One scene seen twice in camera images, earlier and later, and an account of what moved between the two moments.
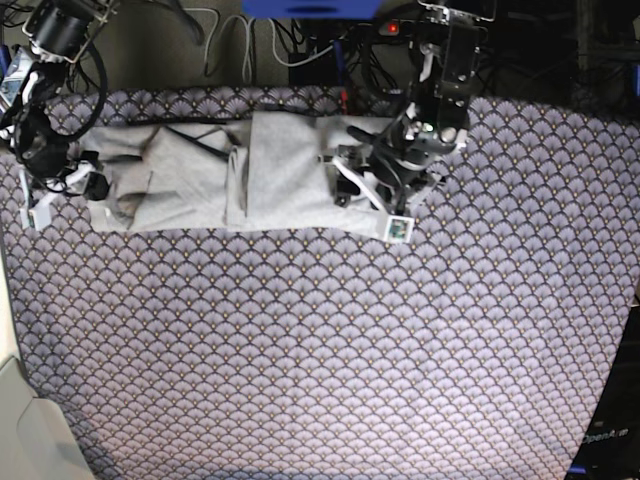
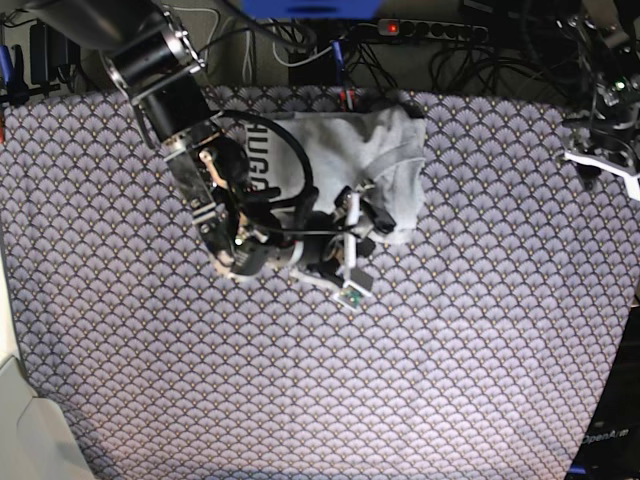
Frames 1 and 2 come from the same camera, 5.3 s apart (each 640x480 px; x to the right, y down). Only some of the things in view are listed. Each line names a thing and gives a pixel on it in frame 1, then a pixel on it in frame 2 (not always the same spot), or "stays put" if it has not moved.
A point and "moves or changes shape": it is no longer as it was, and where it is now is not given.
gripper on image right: x=401 y=145 to x=616 y=131
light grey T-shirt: x=262 y=173 moves or changes shape
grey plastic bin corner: x=36 y=440 stays put
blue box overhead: x=312 y=10 stays put
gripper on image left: x=43 y=150 to x=319 y=238
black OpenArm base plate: x=609 y=447 stays put
